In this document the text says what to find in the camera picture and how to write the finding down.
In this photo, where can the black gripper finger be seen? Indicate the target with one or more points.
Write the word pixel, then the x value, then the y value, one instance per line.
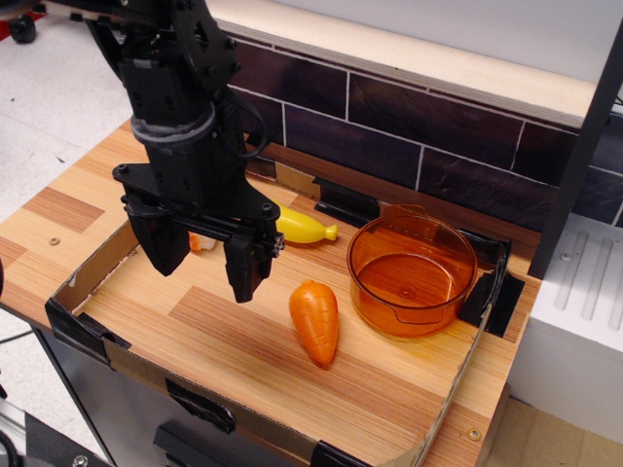
pixel 247 264
pixel 165 243

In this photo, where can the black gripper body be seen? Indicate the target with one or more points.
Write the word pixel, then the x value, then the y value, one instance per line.
pixel 196 173

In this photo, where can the salmon sushi toy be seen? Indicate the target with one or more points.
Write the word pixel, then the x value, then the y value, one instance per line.
pixel 199 242

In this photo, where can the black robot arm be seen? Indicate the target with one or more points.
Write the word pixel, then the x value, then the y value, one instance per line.
pixel 176 65

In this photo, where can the orange transparent plastic pot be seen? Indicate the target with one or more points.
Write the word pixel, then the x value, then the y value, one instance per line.
pixel 410 273

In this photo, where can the cardboard fence with black tape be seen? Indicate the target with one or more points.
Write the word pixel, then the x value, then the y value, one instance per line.
pixel 163 365

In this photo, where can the yellow toy banana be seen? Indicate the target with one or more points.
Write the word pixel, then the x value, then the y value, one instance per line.
pixel 301 228

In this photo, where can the orange toy carrot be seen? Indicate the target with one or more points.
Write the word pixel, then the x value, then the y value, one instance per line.
pixel 314 312

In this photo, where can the black caster wheel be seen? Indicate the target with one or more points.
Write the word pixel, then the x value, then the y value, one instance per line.
pixel 22 29

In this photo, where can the white grooved sink block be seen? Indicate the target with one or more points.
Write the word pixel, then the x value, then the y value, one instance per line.
pixel 569 362

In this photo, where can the black vertical post right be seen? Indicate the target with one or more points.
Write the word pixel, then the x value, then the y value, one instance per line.
pixel 587 141

